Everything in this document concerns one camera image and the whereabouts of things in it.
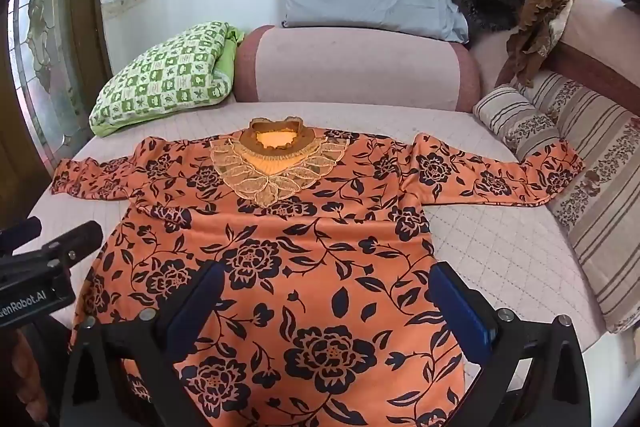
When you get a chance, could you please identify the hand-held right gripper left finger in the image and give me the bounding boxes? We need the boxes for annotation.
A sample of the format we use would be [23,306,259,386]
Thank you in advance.
[65,261,227,427]

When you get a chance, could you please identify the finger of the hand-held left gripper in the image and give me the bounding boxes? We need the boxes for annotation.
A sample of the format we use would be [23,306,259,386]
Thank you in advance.
[42,221,104,267]
[0,217,42,254]

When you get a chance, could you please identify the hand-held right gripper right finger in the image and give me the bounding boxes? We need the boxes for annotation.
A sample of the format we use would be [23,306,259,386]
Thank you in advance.
[429,262,593,427]

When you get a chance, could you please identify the orange black floral blouse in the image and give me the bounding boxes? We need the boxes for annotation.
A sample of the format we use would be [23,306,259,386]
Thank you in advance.
[50,117,586,427]

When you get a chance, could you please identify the quilted bed mattress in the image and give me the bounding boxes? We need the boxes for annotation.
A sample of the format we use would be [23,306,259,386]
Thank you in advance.
[20,99,606,427]

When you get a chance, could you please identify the green white checkered pillow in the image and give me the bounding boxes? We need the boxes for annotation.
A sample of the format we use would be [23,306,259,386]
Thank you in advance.
[89,21,246,138]

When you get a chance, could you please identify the large striped floral cushion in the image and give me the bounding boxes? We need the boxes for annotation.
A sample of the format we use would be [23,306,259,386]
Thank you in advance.
[515,69,640,334]

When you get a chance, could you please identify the stained glass door panel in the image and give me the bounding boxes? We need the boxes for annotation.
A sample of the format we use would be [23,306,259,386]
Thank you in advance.
[10,0,101,158]

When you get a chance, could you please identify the striped floral bolster pillow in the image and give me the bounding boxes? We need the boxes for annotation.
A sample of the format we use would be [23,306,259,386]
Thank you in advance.
[472,86,561,155]

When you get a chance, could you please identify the pink maroon bolster cushion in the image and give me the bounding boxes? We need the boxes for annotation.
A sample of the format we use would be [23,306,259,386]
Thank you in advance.
[234,25,482,114]

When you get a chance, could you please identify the pink maroon backrest cushion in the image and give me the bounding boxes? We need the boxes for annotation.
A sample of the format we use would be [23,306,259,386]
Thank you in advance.
[470,0,640,118]

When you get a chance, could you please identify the brown ruffled cloth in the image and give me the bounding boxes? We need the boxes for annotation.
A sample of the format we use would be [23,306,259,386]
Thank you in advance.
[495,0,601,88]

